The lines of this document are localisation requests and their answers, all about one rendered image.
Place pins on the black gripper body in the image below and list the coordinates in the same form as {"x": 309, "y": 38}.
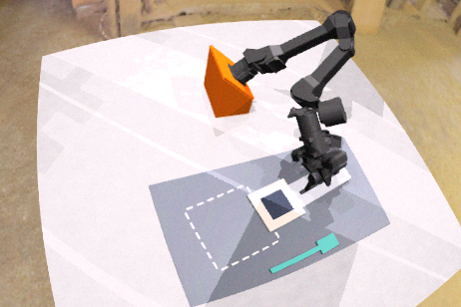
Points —
{"x": 314, "y": 148}

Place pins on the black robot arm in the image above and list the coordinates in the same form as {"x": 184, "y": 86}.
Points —
{"x": 307, "y": 91}

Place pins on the cream square tile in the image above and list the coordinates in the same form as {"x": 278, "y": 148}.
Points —
{"x": 276, "y": 204}

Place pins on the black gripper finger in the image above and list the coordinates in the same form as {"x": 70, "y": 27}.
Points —
{"x": 325, "y": 174}
{"x": 311, "y": 167}

